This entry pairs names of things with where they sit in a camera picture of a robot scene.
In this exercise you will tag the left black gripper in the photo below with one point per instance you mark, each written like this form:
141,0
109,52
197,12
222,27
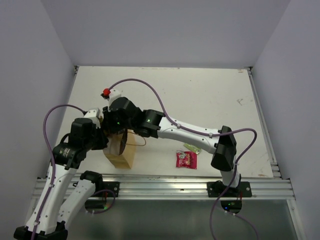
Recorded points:
103,140

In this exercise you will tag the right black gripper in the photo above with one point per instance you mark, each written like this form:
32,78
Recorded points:
107,125

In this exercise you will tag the brown paper bag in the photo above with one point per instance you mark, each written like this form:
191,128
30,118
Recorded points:
121,148

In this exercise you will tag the green snack packet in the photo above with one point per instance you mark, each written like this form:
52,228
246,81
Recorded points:
192,148

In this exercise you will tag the pink snack packet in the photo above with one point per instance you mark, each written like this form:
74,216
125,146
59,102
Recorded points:
186,159

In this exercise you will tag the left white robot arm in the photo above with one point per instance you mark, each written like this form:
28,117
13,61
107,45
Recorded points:
53,214

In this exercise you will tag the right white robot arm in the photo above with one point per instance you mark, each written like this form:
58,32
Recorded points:
221,143

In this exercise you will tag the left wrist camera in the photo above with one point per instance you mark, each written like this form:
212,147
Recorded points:
93,114

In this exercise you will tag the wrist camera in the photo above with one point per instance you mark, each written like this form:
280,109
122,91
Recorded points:
110,95
93,114

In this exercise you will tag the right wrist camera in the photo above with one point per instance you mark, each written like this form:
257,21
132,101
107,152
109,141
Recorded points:
110,95

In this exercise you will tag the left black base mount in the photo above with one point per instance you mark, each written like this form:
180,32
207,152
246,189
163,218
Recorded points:
113,186

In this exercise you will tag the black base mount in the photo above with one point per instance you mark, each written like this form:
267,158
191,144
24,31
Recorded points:
215,188
113,186

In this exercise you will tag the aluminium frame rail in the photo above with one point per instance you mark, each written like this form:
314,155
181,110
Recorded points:
146,187

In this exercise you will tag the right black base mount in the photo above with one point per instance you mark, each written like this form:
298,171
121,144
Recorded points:
215,188

